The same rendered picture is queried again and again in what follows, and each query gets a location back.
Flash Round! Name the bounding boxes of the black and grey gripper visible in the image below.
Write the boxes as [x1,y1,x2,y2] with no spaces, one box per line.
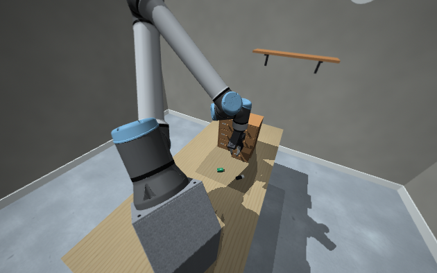
[230,128,246,156]

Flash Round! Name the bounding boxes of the brown wooden chest of drawers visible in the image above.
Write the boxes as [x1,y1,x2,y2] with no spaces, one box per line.
[217,113,264,158]

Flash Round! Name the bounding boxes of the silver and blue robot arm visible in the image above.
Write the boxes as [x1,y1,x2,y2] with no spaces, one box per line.
[111,0,252,211]

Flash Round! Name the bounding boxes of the brown wooden drawer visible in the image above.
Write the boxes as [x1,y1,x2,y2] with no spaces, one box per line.
[220,119,234,131]
[244,125,258,138]
[232,146,252,162]
[242,136,255,148]
[219,128,233,141]
[218,138,230,150]

